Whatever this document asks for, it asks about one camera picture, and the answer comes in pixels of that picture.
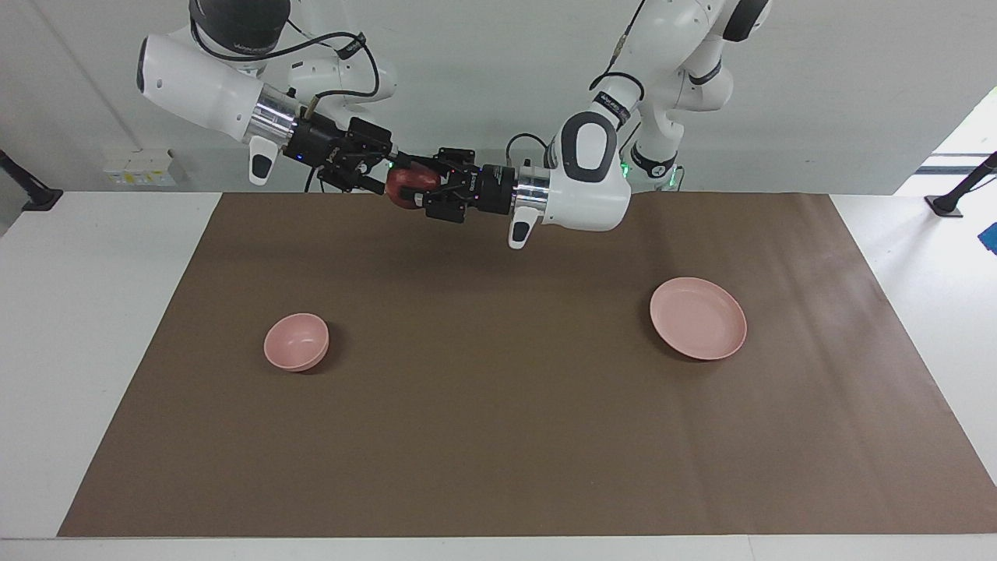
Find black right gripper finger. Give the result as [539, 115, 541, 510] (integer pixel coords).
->
[321, 160, 389, 194]
[347, 118, 406, 164]

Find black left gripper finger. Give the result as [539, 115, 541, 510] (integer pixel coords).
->
[425, 187, 471, 224]
[435, 146, 477, 185]

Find dark red apple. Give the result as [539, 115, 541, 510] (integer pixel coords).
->
[386, 161, 442, 210]

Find pink bowl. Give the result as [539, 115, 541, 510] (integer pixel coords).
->
[263, 312, 330, 372]

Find pink plate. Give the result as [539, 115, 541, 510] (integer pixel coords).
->
[650, 277, 749, 362]

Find brown table mat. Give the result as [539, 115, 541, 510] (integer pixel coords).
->
[57, 192, 997, 538]

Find black stand pole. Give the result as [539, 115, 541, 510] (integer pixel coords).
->
[0, 150, 64, 213]
[925, 152, 997, 218]

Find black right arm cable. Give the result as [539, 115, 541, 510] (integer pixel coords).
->
[191, 14, 381, 104]

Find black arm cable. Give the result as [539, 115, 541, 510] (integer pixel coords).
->
[191, 14, 381, 104]
[506, 0, 649, 169]

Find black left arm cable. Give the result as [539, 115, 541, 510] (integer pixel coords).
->
[506, 0, 649, 169]

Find white wall socket box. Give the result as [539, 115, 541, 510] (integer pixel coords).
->
[103, 150, 179, 189]

